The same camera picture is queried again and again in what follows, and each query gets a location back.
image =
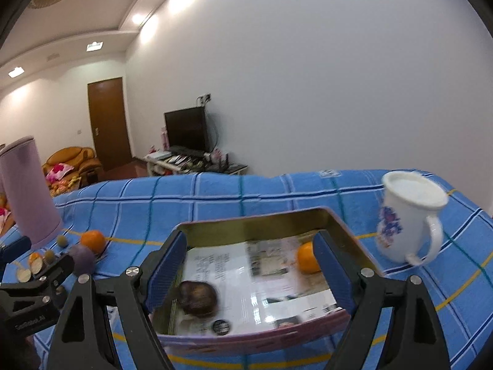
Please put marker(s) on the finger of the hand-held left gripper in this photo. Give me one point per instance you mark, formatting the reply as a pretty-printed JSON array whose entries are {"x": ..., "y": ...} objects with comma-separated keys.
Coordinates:
[
  {"x": 13, "y": 250},
  {"x": 57, "y": 268}
]

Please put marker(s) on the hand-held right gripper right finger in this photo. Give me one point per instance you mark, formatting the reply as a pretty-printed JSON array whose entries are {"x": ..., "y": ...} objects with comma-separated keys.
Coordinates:
[{"x": 333, "y": 277}]

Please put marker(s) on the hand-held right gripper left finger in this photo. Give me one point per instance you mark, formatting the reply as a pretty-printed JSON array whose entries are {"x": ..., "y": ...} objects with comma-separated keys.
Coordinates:
[{"x": 165, "y": 277}]

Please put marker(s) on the small olive round fruit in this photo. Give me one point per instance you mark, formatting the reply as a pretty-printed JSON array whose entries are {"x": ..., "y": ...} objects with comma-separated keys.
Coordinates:
[
  {"x": 61, "y": 241},
  {"x": 49, "y": 256}
]

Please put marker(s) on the halved dark-skinned fruit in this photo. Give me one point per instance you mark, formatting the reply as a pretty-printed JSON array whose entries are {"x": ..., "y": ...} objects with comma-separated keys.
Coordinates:
[
  {"x": 36, "y": 266},
  {"x": 24, "y": 275}
]

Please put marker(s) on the orange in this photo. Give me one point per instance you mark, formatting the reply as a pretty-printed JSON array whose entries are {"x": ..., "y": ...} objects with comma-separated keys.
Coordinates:
[
  {"x": 34, "y": 256},
  {"x": 93, "y": 241},
  {"x": 307, "y": 258}
]

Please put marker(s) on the purple round fruit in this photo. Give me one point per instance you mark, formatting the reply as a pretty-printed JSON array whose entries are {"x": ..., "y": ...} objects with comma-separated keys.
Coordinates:
[{"x": 83, "y": 260}]

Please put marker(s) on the dark brown round fruit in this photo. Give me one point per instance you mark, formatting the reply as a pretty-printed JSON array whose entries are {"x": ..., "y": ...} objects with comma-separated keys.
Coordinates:
[{"x": 198, "y": 296}]

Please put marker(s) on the pink metal tin box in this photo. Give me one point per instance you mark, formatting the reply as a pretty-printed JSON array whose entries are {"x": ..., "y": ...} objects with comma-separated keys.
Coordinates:
[{"x": 269, "y": 223}]

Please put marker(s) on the brown leather sofa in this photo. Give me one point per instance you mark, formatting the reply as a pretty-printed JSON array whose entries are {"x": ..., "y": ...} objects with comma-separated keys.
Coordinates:
[{"x": 3, "y": 210}]

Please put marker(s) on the lilac electric kettle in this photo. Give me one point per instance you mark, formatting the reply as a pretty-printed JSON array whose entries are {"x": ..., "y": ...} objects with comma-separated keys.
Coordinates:
[{"x": 27, "y": 192}]

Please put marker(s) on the printed paper sheet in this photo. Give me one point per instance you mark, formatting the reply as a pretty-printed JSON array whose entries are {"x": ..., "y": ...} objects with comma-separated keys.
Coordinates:
[{"x": 246, "y": 277}]

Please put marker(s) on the white floral mug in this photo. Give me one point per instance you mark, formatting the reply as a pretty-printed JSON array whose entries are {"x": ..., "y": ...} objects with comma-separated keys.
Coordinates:
[{"x": 396, "y": 219}]

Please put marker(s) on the pink floral cushion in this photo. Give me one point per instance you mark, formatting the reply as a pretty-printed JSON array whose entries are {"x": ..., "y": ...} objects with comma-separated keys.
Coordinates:
[{"x": 57, "y": 170}]

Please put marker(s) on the blue plaid blanket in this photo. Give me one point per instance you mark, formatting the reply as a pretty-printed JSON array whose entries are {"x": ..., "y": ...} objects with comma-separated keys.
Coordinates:
[{"x": 231, "y": 196}]

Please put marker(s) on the orange leather armchair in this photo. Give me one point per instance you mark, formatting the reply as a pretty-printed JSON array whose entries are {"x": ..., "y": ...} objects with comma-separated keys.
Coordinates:
[{"x": 83, "y": 162}]

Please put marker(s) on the white television stand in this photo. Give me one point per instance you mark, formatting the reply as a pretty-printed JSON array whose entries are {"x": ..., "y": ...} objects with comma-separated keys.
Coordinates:
[{"x": 200, "y": 166}]

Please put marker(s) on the white set-top box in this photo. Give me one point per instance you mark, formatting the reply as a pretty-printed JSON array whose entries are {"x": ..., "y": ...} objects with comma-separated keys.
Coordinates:
[{"x": 158, "y": 155}]

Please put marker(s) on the pink box beside television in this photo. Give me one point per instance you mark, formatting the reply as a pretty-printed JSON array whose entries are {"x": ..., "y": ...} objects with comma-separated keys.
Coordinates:
[{"x": 165, "y": 138}]

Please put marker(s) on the black television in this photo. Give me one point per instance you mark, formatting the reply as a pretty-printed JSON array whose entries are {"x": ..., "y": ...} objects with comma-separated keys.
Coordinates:
[{"x": 185, "y": 129}]

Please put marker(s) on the brown wooden door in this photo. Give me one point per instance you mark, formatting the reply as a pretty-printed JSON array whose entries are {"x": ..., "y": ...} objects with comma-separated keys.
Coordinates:
[{"x": 109, "y": 123}]

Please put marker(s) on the square ceiling light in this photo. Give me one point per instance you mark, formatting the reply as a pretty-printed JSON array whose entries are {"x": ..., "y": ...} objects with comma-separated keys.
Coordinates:
[
  {"x": 15, "y": 72},
  {"x": 93, "y": 45}
]

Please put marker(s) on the recessed ceiling spotlight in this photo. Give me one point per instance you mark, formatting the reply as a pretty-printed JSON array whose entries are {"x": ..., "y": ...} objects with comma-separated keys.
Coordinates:
[{"x": 136, "y": 18}]

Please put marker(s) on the wall power socket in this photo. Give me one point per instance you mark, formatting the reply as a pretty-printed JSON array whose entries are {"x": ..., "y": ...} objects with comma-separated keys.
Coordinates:
[{"x": 204, "y": 97}]

